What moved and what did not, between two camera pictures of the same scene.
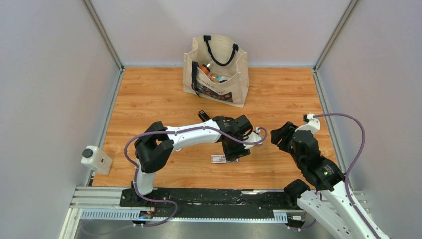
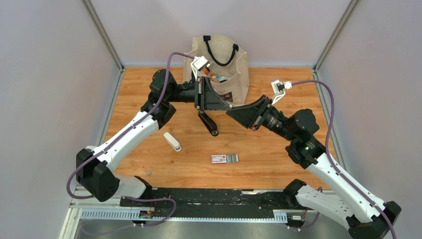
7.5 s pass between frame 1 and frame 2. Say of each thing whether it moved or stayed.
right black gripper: moved
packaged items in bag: stayed
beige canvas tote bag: stayed
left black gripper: moved
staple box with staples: stayed
